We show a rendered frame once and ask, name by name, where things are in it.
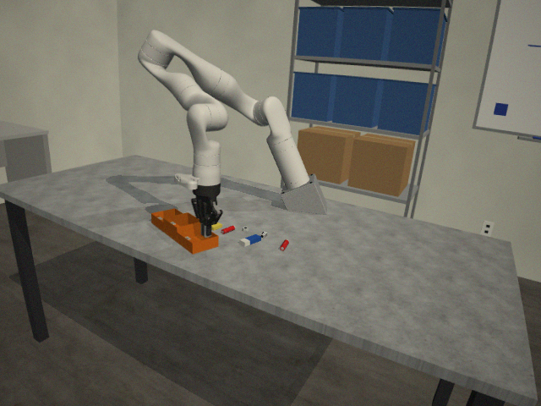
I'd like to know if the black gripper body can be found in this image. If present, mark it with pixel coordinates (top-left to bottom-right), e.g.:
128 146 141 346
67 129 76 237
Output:
193 183 221 214

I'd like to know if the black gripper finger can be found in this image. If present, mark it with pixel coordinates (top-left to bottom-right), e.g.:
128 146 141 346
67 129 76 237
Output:
201 202 223 238
191 198 204 235

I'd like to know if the orange rack of three bins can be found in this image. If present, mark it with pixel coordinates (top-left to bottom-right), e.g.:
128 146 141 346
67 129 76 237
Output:
151 208 219 254

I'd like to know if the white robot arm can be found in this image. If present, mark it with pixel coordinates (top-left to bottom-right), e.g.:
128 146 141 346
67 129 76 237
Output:
138 30 309 189

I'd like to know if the blue and white eraser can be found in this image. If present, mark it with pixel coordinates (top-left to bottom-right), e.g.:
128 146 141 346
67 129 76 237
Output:
239 234 261 247

